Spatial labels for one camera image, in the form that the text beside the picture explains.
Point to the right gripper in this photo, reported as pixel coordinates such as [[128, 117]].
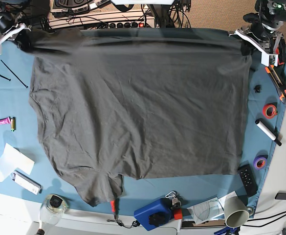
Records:
[[10, 24]]

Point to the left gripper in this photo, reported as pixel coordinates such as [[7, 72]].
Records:
[[264, 30]]

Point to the dark grey T-shirt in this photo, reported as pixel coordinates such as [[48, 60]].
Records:
[[115, 104]]

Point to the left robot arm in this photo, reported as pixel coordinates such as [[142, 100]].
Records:
[[271, 6]]

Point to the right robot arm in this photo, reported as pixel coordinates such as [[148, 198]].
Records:
[[23, 4]]

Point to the small black clip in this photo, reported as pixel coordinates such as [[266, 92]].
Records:
[[257, 89]]

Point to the orange utility knife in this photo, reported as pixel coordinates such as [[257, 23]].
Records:
[[278, 83]]

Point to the red tape roll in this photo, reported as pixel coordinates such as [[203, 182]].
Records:
[[270, 111]]

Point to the white marker pen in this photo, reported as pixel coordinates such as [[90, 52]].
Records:
[[268, 132]]

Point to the green yellow battery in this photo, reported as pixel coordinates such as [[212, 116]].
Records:
[[13, 124]]

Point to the pink glue tube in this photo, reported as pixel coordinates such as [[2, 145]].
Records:
[[6, 120]]

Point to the power strip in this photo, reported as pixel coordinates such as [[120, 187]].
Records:
[[139, 24]]

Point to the purple tape roll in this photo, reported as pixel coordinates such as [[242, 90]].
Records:
[[260, 162]]

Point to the white paper roll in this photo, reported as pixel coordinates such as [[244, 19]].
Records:
[[11, 159]]

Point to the blue table cloth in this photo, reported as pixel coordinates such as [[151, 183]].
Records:
[[137, 193]]

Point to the black remote control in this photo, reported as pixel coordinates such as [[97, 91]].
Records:
[[246, 175]]

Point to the white black box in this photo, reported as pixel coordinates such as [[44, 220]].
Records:
[[26, 183]]

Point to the silver carabiner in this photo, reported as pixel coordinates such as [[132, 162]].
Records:
[[171, 195]]

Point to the grey green cup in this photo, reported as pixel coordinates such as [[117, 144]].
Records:
[[235, 212]]

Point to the paper with drawing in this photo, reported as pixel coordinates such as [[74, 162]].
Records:
[[210, 209]]

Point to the small padlock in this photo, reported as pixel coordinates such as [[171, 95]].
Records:
[[176, 203]]

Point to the clear glass jar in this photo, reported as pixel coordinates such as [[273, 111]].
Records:
[[52, 210]]

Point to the red small block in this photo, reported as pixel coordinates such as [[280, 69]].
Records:
[[178, 214]]

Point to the blue plastic box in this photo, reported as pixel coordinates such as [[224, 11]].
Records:
[[155, 214]]

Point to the red handled screwdriver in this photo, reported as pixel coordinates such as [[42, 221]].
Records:
[[113, 205]]

